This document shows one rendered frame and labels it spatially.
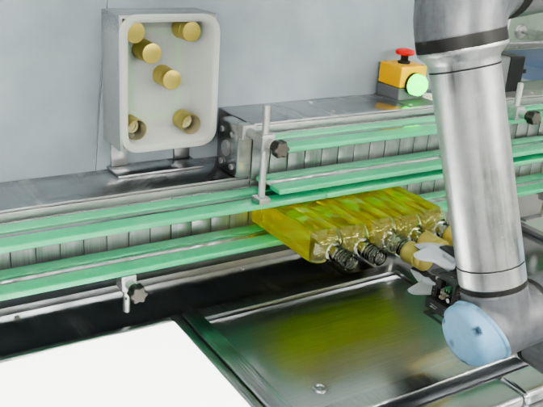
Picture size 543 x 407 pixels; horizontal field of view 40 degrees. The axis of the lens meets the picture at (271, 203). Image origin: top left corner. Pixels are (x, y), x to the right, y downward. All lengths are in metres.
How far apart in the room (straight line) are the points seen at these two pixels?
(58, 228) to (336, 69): 0.67
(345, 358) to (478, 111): 0.51
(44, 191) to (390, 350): 0.60
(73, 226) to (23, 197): 0.11
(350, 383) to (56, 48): 0.69
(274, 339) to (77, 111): 0.50
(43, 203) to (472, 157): 0.67
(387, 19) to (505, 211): 0.83
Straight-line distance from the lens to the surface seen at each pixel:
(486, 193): 0.81
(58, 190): 1.25
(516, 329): 0.87
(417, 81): 1.54
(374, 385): 1.11
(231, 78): 1.40
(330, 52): 1.51
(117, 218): 1.18
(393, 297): 1.35
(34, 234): 1.13
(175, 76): 1.28
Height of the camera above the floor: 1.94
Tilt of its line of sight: 51 degrees down
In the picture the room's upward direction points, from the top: 123 degrees clockwise
